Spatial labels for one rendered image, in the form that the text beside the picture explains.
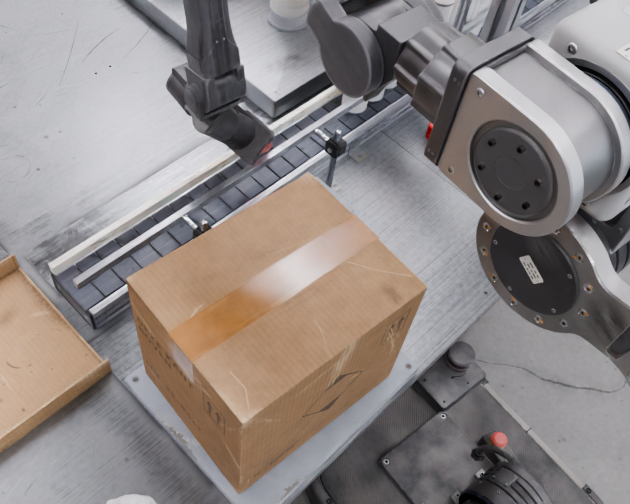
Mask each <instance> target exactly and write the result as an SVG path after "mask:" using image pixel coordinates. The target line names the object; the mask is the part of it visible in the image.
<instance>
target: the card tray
mask: <svg viewBox="0 0 630 504"><path fill-rule="evenodd" d="M111 371H112V369H111V366H110V363H109V360H108V359H106V360H104V361H103V360H102V359H101V357H100V356H99V355H98V354H97V353H96V352H95V351H94V350H93V348H92V347H91V346H90V345H89V344H88V343H87V342H86V341H85V340H84V338H83V337H82V336H81V335H80V334H79V333H78V332H77V331H76V329H75V328H74V327H73V326H72V325H71V324H70V323H69V322H68V321H67V319H66V318H65V317H64V316H63V315H62V314H61V313H60V312H59V310H58V309H57V308H56V307H55V306H54V305H53V304H52V303H51V301H50V300H49V299H48V298H47V297H46V296H45V295H44V294H43V293H42V291H41V290H40V289H39V288H38V287H37V286H36V285H35V284H34V282H33V281H32V280H31V279H30V278H29V277H28V276H27V275H26V274H25V272H24V271H23V270H22V269H21V268H20V267H19V264H18V262H17V260H16V257H15V255H14V254H12V255H10V256H8V257H7V258H5V259H3V260H2V261H0V454H1V453H2V452H3V451H5V450H6V449H7V448H9V447H10V446H11V445H13V444H14V443H15V442H17V441H18V440H19V439H21V438H22V437H24V436H25V435H26V434H28V433H29V432H30V431H32V430H33V429H34V428H36V427H37V426H38V425H40V424H41V423H42V422H44V421H45V420H47V419H48V418H49V417H51V416H52V415H53V414H55V413H56V412H57V411H59V410H60V409H61V408H63V407H64V406H65V405H67V404H68V403H70V402H71V401H72V400H74V399H75V398H76V397H78V396H79V395H80V394H82V393H83V392H84V391H86V390H87V389H88V388H90V387H91V386H93V385H94V384H95V383H97V382H98V381H99V380H101V379H102V378H103V377H105V376H106V375H107V374H109V373H110V372H111Z"/></svg>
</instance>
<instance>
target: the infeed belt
mask: <svg viewBox="0 0 630 504"><path fill-rule="evenodd" d="M543 1H544V0H527V1H526V4H525V6H524V9H523V11H522V14H521V16H522V15H523V14H525V13H526V12H528V11H529V10H531V9H532V8H534V7H535V6H537V5H538V4H540V3H541V2H543ZM406 94H407V93H406V92H404V91H403V90H402V89H401V88H400V87H399V86H398V85H397V87H396V88H395V89H393V90H389V91H386V90H385V91H384V96H383V99H382V100H381V101H380V102H378V103H367V108H366V111H365V112H364V113H362V114H360V115H351V114H348V113H345V114H344V115H342V116H341V117H339V118H338V119H336V120H335V121H333V122H332V123H330V124H329V125H327V126H326V127H324V128H323V129H321V131H322V132H323V133H325V134H326V135H327V136H328V137H332V136H333V135H334V134H335V131H336V130H337V129H339V130H341V132H342V133H341V137H344V136H345V135H347V134H348V133H350V132H351V131H353V130H354V129H356V128H357V127H359V126H360V125H362V124H363V123H364V122H366V121H367V120H369V119H370V118H372V117H373V116H375V115H376V114H378V113H379V112H381V111H382V110H384V109H385V108H387V107H388V106H390V105H391V104H392V103H394V102H395V101H397V100H398V99H400V98H401V97H403V96H404V95H406ZM342 97H343V93H342V94H341V95H339V96H337V97H336V98H334V99H333V100H331V101H330V102H328V103H326V104H325V105H323V106H322V107H320V108H319V109H317V110H316V111H314V112H312V113H311V114H309V115H308V116H306V117H305V118H303V119H301V120H300V121H298V122H297V123H295V125H292V126H290V127H289V128H287V129H286V130H284V131H283V132H281V133H280V134H278V135H276V136H275V137H274V139H273V140H272V147H271V148H270V150H269V151H268V152H270V151H272V150H273V149H275V148H276V147H278V146H279V145H281V144H282V143H284V142H285V141H287V140H288V139H290V138H292V137H293V136H295V135H296V134H298V133H299V132H301V131H302V130H304V129H305V128H307V127H309V126H310V125H312V124H313V123H315V122H316V121H318V120H319V119H321V118H322V117H324V116H325V115H327V114H329V113H330V112H332V111H333V110H335V109H336V108H338V107H339V106H341V102H342ZM323 150H325V142H324V141H323V140H322V139H321V138H319V137H318V136H317V135H316V134H313V135H312V136H310V137H309V138H307V139H306V140H304V141H303V142H301V143H300V144H298V145H297V146H295V147H294V148H292V149H291V150H289V151H288V152H286V153H285V154H283V155H282V156H280V157H279V158H277V159H275V160H274V161H272V162H271V163H269V164H268V165H266V166H265V167H263V168H262V169H260V170H259V171H257V172H256V173H254V174H253V175H251V176H250V177H248V178H247V179H245V180H244V181H242V182H241V183H239V184H238V185H236V186H234V187H233V188H231V189H230V190H228V191H227V192H225V193H224V194H222V195H221V196H219V197H218V198H216V199H215V200H213V201H212V202H210V203H209V204H207V205H206V206H204V207H203V208H201V209H200V210H198V211H197V212H195V213H194V214H192V215H190V216H189V217H190V218H191V219H192V220H193V221H195V222H196V223H197V224H198V225H200V221H201V220H202V219H206V220H207V221H208V224H209V225H210V226H213V225H214V224H216V223H217V222H219V221H220V220H222V219H223V218H225V217H226V216H228V215H229V214H231V213H232V212H234V211H235V210H237V209H238V208H239V207H241V206H242V205H244V204H245V203H247V202H248V201H250V200H251V199H253V198H254V197H256V196H257V195H259V194H260V193H262V192H263V191H264V190H266V189H267V188H269V187H270V186H272V185H273V184H275V183H276V182H278V181H279V180H281V179H282V178H284V177H285V176H287V175H288V174H289V173H291V172H292V171H294V170H295V169H297V168H298V167H300V166H301V165H303V164H304V163H306V162H307V161H309V160H310V159H312V158H313V157H314V156H316V155H317V154H319V153H320V152H322V151H323ZM268 152H265V153H262V154H259V155H258V157H259V158H261V157H262V156H264V155H265V154H267V153H268ZM248 165H249V164H247V163H246V162H245V161H243V160H242V159H241V158H240V159H239V160H237V161H236V162H235V163H232V164H231V165H229V166H228V167H226V168H225V169H223V170H222V171H220V172H219V173H217V174H215V175H214V176H212V177H211V178H209V179H207V180H206V181H204V182H203V183H201V184H200V185H198V186H196V187H195V188H193V189H192V190H190V191H189V192H187V193H186V194H184V195H182V196H181V197H179V198H178V199H176V200H175V201H173V202H171V203H170V204H169V205H167V206H165V207H164V208H162V209H160V210H159V211H157V212H156V213H154V214H153V215H151V216H149V217H148V218H146V219H145V220H143V221H142V222H140V223H138V224H137V225H135V226H134V227H133V228H131V229H129V230H128V231H126V232H124V233H123V234H121V235H120V236H118V237H117V238H115V239H114V240H115V241H116V242H117V243H116V242H115V241H114V240H112V241H110V242H109V243H107V244H106V245H104V246H102V247H101V248H99V249H98V250H96V251H95V253H96V254H97V255H96V254H95V253H94V252H93V253H91V254H90V255H88V256H87V257H85V258H84V259H82V260H81V261H79V262H77V263H76V264H75V265H73V266H71V267H70V268H68V269H66V270H65V271H63V272H62V273H60V274H59V275H57V276H55V279H56V280H57V281H58V282H59V284H60V285H61V286H62V287H63V288H64V289H65V290H66V291H67V292H68V293H69V295H70V296H71V297H72V298H73V299H74V300H75V301H76V302H77V303H78V304H79V305H80V307H81V308H82V309H83V310H84V311H85V312H86V311H87V310H88V311H89V309H91V308H92V307H94V306H95V305H97V304H98V303H100V302H101V301H103V300H104V299H106V298H107V297H109V296H110V295H111V294H113V293H114V292H116V291H117V290H119V289H120V288H122V287H123V286H125V285H126V284H127V283H126V278H127V277H129V276H131V275H133V274H134V273H136V272H138V271H140V270H141V269H143V268H145V267H146V266H148V265H150V264H152V263H153V262H155V261H157V260H159V259H160V258H162V257H164V256H165V255H167V254H169V253H171V252H172V251H174V250H176V249H178V248H179V247H181V246H183V245H184V244H186V243H188V242H189V241H191V240H192V239H193V234H192V231H193V230H192V229H191V228H190V227H189V226H188V225H187V224H186V223H185V222H184V221H181V222H180V223H178V224H177V225H175V226H174V227H172V228H171V229H169V230H168V231H166V232H165V233H163V234H162V235H160V236H159V237H157V238H156V239H154V240H153V241H151V242H150V243H148V244H146V245H145V246H143V247H142V248H140V249H139V250H137V251H136V252H134V253H133V254H131V255H130V256H128V257H127V258H125V259H124V260H122V261H121V262H119V263H118V264H116V265H115V266H113V267H112V268H110V269H109V270H107V271H106V272H104V273H102V274H101V275H99V276H98V277H96V278H95V279H93V280H92V281H90V282H89V283H87V284H86V285H84V286H83V287H81V288H80V289H78V288H77V287H76V286H75V285H74V283H73V279H74V278H76V277H77V276H79V275H80V274H82V273H83V272H85V271H87V270H88V269H90V268H91V267H93V266H94V265H96V264H97V263H99V262H100V261H102V260H104V259H105V258H107V257H108V256H110V255H111V254H113V253H114V252H116V251H117V250H119V249H120V248H122V247H124V246H125V245H127V244H128V243H130V242H131V241H133V240H134V239H136V238H137V237H139V236H141V235H142V234H144V233H145V232H147V231H148V230H150V229H151V228H153V227H154V226H156V225H157V224H159V223H161V222H162V221H164V220H165V219H167V218H168V217H170V216H171V215H173V214H174V213H176V212H178V211H179V210H181V209H182V208H184V207H185V206H187V205H188V204H190V203H191V202H193V201H194V200H196V199H198V198H199V197H201V196H202V195H204V194H205V193H207V192H208V191H210V190H211V189H213V188H215V187H216V186H218V185H219V184H221V183H222V182H224V181H225V180H227V179H228V178H230V177H231V176H233V175H235V174H236V173H238V172H239V171H241V170H242V169H244V168H245V167H247V166H248ZM75 266H76V267H77V268H76V267H75Z"/></svg>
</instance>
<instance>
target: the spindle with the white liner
mask: <svg viewBox="0 0 630 504"><path fill-rule="evenodd" d="M309 2H310V0H270V2H269V8H270V11H269V13H268V20H269V22H270V23H271V24H272V25H273V26H274V27H275V28H277V29H279V30H282V31H289V32H292V31H298V30H301V29H303V28H304V27H305V26H306V25H307V23H306V20H307V16H308V12H309V7H310V6H309Z"/></svg>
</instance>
